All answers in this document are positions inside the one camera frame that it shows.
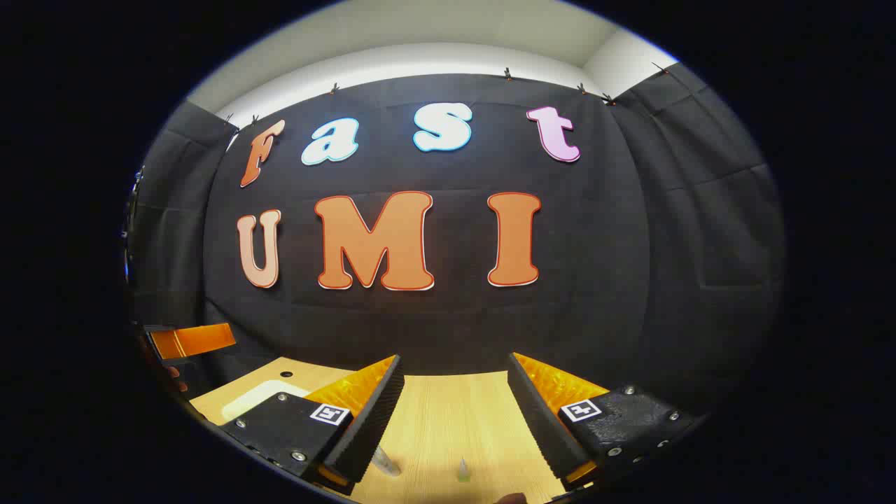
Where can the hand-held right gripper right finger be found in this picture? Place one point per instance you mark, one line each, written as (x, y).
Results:
(539, 420)

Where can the plain white squeeze tube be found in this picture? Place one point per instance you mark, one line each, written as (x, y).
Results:
(386, 463)

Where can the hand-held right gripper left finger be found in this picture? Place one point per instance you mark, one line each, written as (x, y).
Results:
(374, 413)

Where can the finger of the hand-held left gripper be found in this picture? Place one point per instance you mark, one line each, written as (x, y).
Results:
(196, 341)

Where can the white tube green label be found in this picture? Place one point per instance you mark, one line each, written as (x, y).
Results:
(463, 472)

